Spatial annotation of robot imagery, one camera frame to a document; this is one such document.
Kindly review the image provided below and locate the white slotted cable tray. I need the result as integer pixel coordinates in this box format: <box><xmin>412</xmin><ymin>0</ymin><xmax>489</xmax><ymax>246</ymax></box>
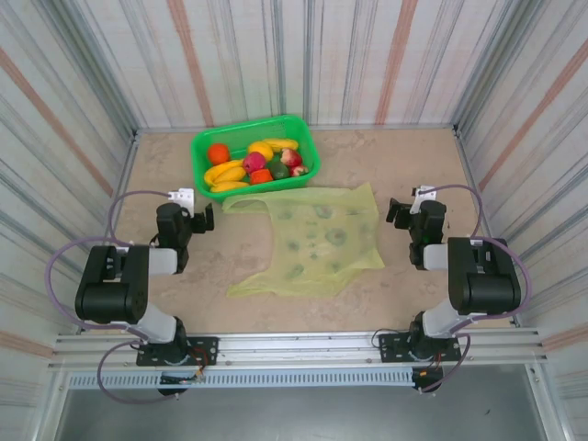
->
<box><xmin>66</xmin><ymin>369</ymin><xmax>414</xmax><ymax>390</ymax></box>

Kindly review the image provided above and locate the yellow fake mango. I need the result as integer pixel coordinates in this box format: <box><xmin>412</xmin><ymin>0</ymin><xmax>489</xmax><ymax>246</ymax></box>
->
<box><xmin>247</xmin><ymin>141</ymin><xmax>276</xmax><ymax>162</ymax></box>

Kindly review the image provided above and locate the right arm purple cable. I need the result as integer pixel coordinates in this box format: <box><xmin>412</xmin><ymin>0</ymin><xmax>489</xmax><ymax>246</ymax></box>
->
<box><xmin>420</xmin><ymin>183</ymin><xmax>533</xmax><ymax>396</ymax></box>

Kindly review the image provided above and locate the aluminium mounting rail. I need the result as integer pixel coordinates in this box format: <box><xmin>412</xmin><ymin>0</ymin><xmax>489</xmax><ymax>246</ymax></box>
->
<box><xmin>48</xmin><ymin>326</ymin><xmax>550</xmax><ymax>368</ymax></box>

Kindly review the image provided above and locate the yellow fake banana bunch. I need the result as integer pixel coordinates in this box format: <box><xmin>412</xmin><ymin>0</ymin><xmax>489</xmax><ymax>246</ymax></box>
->
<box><xmin>203</xmin><ymin>159</ymin><xmax>252</xmax><ymax>193</ymax></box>

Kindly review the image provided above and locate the orange fake orange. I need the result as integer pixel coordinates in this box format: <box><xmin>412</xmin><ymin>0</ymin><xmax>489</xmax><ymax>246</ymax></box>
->
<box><xmin>207</xmin><ymin>142</ymin><xmax>231</xmax><ymax>166</ymax></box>

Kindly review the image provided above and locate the yellow printed plastic bag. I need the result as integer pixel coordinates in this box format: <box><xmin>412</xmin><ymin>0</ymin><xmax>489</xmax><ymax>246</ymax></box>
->
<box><xmin>221</xmin><ymin>182</ymin><xmax>385</xmax><ymax>299</ymax></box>

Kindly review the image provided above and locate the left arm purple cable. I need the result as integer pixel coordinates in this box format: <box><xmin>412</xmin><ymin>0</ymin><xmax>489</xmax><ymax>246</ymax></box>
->
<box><xmin>49</xmin><ymin>189</ymin><xmax>180</xmax><ymax>405</ymax></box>

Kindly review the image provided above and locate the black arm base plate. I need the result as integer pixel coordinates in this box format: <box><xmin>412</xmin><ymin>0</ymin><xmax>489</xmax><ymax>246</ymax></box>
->
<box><xmin>377</xmin><ymin>331</ymin><xmax>462</xmax><ymax>364</ymax></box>
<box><xmin>136</xmin><ymin>336</ymin><xmax>220</xmax><ymax>368</ymax></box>

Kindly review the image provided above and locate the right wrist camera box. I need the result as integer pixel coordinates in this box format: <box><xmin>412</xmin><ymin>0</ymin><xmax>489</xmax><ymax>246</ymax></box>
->
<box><xmin>412</xmin><ymin>185</ymin><xmax>437</xmax><ymax>215</ymax></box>

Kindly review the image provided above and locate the pink red fake apple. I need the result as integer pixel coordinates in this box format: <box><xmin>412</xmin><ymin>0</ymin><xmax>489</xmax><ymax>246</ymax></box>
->
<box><xmin>242</xmin><ymin>153</ymin><xmax>267</xmax><ymax>175</ymax></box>

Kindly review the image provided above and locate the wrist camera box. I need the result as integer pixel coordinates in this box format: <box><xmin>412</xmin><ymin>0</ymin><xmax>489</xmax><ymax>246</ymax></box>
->
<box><xmin>412</xmin><ymin>185</ymin><xmax>437</xmax><ymax>215</ymax></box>
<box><xmin>166</xmin><ymin>187</ymin><xmax>195</xmax><ymax>212</ymax></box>

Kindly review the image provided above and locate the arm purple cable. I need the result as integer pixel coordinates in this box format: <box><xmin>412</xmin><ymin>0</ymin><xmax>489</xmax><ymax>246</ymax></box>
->
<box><xmin>49</xmin><ymin>189</ymin><xmax>180</xmax><ymax>405</ymax></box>
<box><xmin>420</xmin><ymin>183</ymin><xmax>533</xmax><ymax>396</ymax></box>

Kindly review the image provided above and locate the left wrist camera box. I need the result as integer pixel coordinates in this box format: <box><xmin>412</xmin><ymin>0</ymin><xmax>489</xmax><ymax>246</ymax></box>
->
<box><xmin>166</xmin><ymin>187</ymin><xmax>195</xmax><ymax>212</ymax></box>

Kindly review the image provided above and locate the green plastic basket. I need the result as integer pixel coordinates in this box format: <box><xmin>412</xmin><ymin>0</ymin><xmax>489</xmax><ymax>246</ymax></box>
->
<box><xmin>190</xmin><ymin>114</ymin><xmax>322</xmax><ymax>199</ymax></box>

